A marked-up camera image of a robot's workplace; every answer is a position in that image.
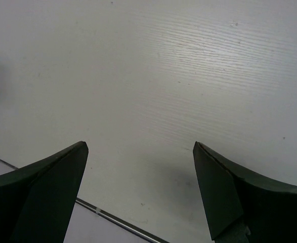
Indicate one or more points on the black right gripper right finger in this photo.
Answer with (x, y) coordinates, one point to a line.
(242, 205)

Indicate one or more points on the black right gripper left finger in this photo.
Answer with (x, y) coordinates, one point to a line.
(37, 200)

